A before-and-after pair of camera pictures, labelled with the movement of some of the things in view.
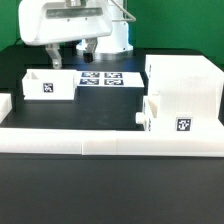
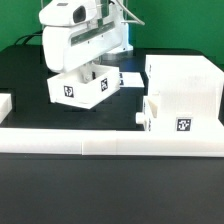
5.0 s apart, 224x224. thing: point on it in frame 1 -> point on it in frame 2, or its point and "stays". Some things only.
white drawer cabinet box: (188, 89) stays
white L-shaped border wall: (104, 142) stays
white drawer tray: (50, 84) -> (85, 85)
